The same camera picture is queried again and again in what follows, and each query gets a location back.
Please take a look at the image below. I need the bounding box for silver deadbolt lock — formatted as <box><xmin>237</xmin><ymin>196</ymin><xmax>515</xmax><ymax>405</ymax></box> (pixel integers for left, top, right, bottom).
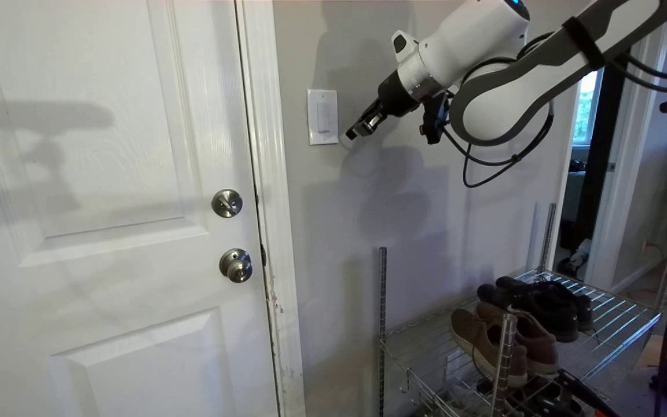
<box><xmin>211</xmin><ymin>188</ymin><xmax>243</xmax><ymax>218</ymax></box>

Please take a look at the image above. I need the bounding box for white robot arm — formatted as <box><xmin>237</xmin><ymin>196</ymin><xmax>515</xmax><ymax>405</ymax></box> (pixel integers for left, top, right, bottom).
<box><xmin>345</xmin><ymin>0</ymin><xmax>667</xmax><ymax>145</ymax></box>

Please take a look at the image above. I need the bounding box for white wall light switch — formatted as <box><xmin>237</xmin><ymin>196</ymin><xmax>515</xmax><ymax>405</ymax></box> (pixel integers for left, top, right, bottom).
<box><xmin>309</xmin><ymin>91</ymin><xmax>339</xmax><ymax>145</ymax></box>

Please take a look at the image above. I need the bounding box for brown shoe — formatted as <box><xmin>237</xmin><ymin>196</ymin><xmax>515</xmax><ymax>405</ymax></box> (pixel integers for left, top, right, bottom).
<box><xmin>478</xmin><ymin>302</ymin><xmax>559</xmax><ymax>372</ymax></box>
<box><xmin>451</xmin><ymin>307</ymin><xmax>528</xmax><ymax>387</ymax></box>

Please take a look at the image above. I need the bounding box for black shoe left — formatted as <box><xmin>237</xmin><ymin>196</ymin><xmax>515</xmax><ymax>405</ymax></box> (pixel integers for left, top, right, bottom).
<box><xmin>478</xmin><ymin>281</ymin><xmax>579</xmax><ymax>342</ymax></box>

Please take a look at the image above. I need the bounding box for silver door knob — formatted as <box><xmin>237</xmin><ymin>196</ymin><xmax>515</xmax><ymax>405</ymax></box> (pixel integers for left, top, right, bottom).
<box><xmin>218</xmin><ymin>248</ymin><xmax>253</xmax><ymax>282</ymax></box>

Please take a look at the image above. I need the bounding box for brown shoe rear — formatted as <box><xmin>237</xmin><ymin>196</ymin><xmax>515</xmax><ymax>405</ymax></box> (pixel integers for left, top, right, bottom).
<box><xmin>478</xmin><ymin>302</ymin><xmax>559</xmax><ymax>372</ymax></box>

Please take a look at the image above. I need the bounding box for brown shoe front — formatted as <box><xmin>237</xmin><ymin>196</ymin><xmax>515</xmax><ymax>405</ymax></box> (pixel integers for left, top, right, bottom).
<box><xmin>451</xmin><ymin>307</ymin><xmax>528</xmax><ymax>387</ymax></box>

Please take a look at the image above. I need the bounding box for black shoe right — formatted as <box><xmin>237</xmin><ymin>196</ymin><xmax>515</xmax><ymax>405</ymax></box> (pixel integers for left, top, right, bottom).
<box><xmin>495</xmin><ymin>276</ymin><xmax>593</xmax><ymax>342</ymax></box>

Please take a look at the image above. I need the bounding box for black vertical stand pole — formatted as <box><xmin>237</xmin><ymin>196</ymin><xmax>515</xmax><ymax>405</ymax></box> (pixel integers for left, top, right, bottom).
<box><xmin>575</xmin><ymin>64</ymin><xmax>625</xmax><ymax>248</ymax></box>

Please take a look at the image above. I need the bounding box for black shoe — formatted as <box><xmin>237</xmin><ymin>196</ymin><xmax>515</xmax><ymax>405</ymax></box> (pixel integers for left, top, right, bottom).
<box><xmin>478</xmin><ymin>281</ymin><xmax>579</xmax><ymax>342</ymax></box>
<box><xmin>495</xmin><ymin>276</ymin><xmax>593</xmax><ymax>342</ymax></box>

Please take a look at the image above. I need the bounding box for white door frame trim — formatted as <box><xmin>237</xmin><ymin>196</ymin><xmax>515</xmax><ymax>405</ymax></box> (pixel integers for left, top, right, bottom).
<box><xmin>234</xmin><ymin>0</ymin><xmax>306</xmax><ymax>417</ymax></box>

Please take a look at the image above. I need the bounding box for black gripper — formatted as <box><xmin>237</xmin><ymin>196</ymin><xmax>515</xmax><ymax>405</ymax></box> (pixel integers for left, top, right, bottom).
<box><xmin>345</xmin><ymin>71</ymin><xmax>420</xmax><ymax>141</ymax></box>

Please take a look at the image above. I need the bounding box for white panel door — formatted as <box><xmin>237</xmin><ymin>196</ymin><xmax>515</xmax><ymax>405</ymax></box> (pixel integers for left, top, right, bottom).
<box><xmin>0</xmin><ymin>0</ymin><xmax>277</xmax><ymax>417</ymax></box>

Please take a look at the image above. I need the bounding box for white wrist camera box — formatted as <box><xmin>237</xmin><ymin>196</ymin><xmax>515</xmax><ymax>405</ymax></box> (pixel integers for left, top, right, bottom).
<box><xmin>391</xmin><ymin>30</ymin><xmax>417</xmax><ymax>62</ymax></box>

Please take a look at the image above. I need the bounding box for metal wire shoe rack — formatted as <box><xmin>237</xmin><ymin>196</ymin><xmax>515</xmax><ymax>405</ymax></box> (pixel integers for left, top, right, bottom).
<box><xmin>370</xmin><ymin>202</ymin><xmax>667</xmax><ymax>417</ymax></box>

